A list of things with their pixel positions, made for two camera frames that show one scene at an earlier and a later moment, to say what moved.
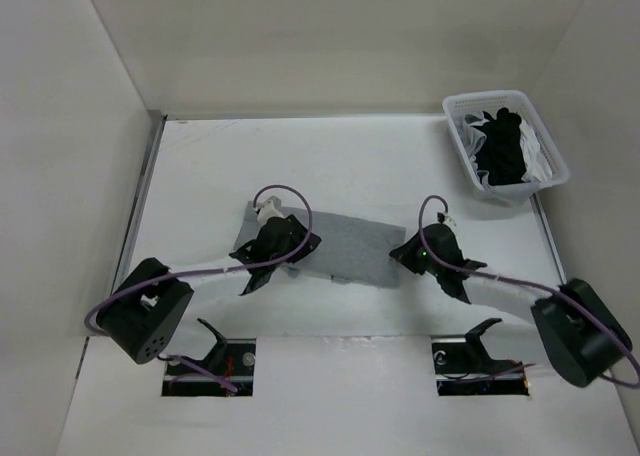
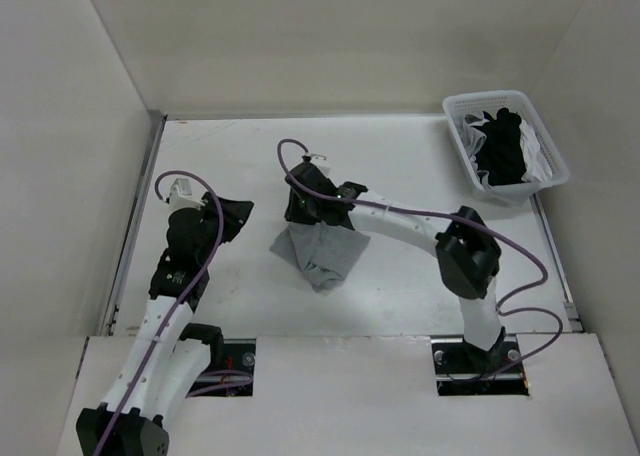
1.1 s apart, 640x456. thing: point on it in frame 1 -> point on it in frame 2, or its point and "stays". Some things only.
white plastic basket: (457, 105) stays
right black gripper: (405, 253) -> (293, 212)
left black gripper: (298, 234) -> (238, 213)
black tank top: (501, 156) stays
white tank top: (538, 166) stays
